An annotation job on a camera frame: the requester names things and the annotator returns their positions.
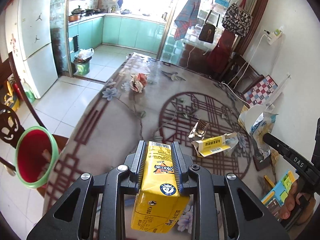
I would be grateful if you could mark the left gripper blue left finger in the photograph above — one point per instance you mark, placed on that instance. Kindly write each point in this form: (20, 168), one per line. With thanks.
(125, 179)

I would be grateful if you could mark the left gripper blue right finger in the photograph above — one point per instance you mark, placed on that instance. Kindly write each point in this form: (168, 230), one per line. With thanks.
(195, 180)

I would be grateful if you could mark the yellow drink carton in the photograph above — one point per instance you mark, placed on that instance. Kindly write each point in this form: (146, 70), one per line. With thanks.
(158, 205)

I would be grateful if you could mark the crumpled red paper trash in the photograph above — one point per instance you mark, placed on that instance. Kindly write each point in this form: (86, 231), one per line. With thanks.
(138, 82)

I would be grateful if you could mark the green kitchen trash bin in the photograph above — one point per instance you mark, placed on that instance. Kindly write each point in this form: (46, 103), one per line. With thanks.
(82, 61)

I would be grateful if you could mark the teal kitchen cabinets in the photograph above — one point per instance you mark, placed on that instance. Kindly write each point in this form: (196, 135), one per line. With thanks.
(120, 31)

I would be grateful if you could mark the colourful toy box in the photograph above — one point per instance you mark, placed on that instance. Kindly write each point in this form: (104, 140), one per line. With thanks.
(278, 192)

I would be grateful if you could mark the blue white tissue pack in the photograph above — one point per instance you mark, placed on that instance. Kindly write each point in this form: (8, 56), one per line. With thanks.
(263, 125)

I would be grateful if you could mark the open yellow medicine box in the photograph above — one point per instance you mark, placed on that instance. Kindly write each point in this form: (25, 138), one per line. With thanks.
(221, 144)

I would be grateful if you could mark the white paper cup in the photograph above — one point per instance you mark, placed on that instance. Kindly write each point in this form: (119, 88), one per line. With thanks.
(251, 116)

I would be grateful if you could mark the checkered red blue cushion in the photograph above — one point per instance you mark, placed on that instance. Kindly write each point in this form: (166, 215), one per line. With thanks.
(261, 91)

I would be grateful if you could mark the red bin with green rim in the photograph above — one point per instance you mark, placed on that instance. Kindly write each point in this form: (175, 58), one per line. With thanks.
(35, 156)

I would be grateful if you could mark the dark carved wooden chair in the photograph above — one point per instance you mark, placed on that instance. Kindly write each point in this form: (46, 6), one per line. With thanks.
(11, 128)

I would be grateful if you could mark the white power strip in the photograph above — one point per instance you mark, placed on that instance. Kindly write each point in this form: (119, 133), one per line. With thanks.
(272, 36)

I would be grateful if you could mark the green detergent bottle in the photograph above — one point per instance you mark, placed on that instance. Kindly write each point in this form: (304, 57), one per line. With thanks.
(28, 91)

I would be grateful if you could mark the black white patterned bag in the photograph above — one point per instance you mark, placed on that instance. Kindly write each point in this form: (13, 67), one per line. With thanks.
(237, 20)

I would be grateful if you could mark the dark brown handbag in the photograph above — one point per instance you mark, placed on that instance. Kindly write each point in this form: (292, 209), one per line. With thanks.
(208, 30)

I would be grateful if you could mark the plaid hanging shirt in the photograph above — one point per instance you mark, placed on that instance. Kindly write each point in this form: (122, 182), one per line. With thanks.
(186, 18)

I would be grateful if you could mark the white refrigerator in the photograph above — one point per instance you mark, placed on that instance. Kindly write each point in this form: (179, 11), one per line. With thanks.
(27, 32)

